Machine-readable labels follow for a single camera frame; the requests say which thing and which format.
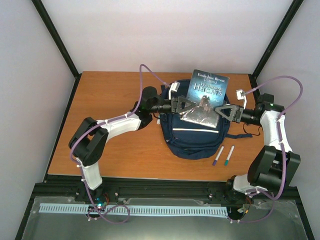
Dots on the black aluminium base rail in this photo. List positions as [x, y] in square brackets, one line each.
[115, 189]

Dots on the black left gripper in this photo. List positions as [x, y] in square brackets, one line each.
[176, 105]

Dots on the navy blue student backpack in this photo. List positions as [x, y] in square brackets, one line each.
[189, 140]

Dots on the purple capped white marker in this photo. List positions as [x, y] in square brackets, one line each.
[218, 155]

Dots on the green capped white marker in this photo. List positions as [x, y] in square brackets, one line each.
[226, 162]

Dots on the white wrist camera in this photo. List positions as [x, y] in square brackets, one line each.
[173, 89]
[241, 95]

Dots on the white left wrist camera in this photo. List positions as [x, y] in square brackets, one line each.
[173, 89]

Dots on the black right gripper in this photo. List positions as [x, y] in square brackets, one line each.
[236, 113]

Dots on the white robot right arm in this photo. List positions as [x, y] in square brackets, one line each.
[275, 165]

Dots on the dark blue Wuthering Heights book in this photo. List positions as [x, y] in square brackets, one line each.
[207, 90]

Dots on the light blue slotted cable duct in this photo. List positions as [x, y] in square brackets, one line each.
[137, 210]

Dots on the black frame post right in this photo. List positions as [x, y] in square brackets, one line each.
[277, 36]

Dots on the black frame post left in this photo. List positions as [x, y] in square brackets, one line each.
[46, 19]

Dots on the black frame post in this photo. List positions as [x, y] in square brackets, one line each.
[277, 36]
[46, 19]

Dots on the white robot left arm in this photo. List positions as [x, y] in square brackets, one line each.
[88, 143]

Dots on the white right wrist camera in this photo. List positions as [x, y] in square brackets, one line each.
[241, 95]

